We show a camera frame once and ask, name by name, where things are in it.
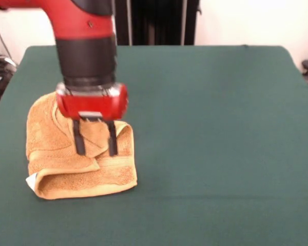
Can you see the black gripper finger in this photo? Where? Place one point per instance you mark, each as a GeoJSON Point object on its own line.
{"type": "Point", "coordinates": [79, 141]}
{"type": "Point", "coordinates": [113, 141]}

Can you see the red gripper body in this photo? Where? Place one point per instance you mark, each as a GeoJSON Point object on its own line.
{"type": "Point", "coordinates": [92, 106]}

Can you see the orange terry towel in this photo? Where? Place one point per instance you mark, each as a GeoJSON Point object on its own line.
{"type": "Point", "coordinates": [54, 153]}

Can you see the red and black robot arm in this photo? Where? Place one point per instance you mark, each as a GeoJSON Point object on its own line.
{"type": "Point", "coordinates": [84, 56]}

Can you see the dark green table cloth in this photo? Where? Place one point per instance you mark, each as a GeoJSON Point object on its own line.
{"type": "Point", "coordinates": [195, 128]}

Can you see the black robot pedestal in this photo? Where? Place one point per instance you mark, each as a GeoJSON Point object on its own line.
{"type": "Point", "coordinates": [156, 20]}

